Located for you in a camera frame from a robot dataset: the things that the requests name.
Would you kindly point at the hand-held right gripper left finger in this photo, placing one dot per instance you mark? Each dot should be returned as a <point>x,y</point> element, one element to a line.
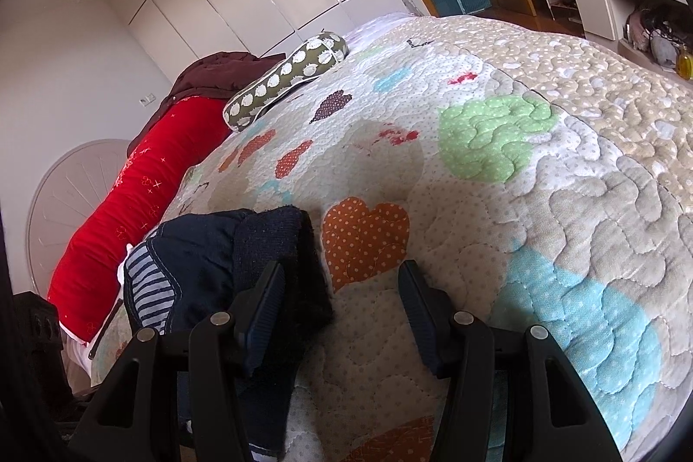
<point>265,302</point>

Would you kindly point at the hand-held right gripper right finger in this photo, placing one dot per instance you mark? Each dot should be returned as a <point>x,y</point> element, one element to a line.
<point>417,302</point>

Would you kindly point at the navy frog print pants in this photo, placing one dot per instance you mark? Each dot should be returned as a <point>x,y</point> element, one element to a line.
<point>200,256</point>

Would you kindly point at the heart patterned quilt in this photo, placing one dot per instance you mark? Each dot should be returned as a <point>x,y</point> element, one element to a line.
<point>487,202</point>

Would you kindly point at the red bolster pillow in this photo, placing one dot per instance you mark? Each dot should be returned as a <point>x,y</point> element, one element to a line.
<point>124,202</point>

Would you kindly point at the round white headboard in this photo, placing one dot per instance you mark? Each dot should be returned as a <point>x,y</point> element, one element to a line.
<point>65,197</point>

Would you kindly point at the green polka dot pillow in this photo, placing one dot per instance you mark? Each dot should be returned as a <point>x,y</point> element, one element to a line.
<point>287,72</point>

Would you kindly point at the brown cloth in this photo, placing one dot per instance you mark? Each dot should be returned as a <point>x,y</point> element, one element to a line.
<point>211,72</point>

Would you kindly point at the white bed sheet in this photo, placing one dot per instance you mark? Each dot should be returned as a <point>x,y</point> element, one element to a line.
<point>373,29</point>

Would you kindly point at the yellow bottle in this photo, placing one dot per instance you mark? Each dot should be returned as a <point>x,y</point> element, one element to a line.
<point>685,64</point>

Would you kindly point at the grey bag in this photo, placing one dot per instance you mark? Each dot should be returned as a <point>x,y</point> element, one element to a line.
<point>658,34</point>

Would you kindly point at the white wall socket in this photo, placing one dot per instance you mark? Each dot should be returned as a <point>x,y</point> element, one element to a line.
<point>147,100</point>

